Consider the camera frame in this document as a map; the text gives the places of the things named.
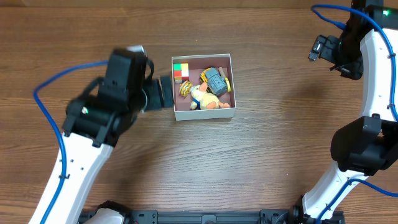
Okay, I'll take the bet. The multicoloured puzzle cube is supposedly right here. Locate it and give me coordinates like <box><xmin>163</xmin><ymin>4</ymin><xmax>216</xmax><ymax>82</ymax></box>
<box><xmin>173</xmin><ymin>63</ymin><xmax>189</xmax><ymax>84</ymax></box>

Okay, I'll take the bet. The yellow round ridged toy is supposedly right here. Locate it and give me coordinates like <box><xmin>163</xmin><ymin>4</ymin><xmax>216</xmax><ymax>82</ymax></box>
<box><xmin>179</xmin><ymin>80</ymin><xmax>193</xmax><ymax>98</ymax></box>

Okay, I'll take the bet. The cream plush animal toy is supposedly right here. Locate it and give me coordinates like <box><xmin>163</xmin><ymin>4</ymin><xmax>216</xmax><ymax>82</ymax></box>
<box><xmin>190</xmin><ymin>82</ymin><xmax>231</xmax><ymax>110</ymax></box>

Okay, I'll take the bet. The yellow and grey toy truck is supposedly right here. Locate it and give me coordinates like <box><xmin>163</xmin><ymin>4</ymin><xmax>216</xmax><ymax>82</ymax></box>
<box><xmin>200</xmin><ymin>67</ymin><xmax>227</xmax><ymax>96</ymax></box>

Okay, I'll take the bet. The small wooden rattle drum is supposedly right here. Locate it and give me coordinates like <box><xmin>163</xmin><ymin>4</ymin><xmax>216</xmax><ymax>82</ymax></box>
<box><xmin>218</xmin><ymin>67</ymin><xmax>231</xmax><ymax>93</ymax></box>

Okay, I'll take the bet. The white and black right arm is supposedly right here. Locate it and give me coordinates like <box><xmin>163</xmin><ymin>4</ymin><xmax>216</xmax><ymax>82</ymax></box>
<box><xmin>287</xmin><ymin>1</ymin><xmax>397</xmax><ymax>223</ymax></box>

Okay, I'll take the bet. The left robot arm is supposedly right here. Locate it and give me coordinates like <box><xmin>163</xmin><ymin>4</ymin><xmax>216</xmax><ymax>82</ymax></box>
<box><xmin>30</xmin><ymin>45</ymin><xmax>167</xmax><ymax>223</ymax></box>

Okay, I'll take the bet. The white square cardboard box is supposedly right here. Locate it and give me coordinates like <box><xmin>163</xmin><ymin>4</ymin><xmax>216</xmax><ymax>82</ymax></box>
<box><xmin>172</xmin><ymin>54</ymin><xmax>236</xmax><ymax>121</ymax></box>

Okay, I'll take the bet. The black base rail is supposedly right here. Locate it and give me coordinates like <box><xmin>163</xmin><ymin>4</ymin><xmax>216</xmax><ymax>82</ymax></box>
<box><xmin>77</xmin><ymin>208</ymin><xmax>345</xmax><ymax>224</ymax></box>

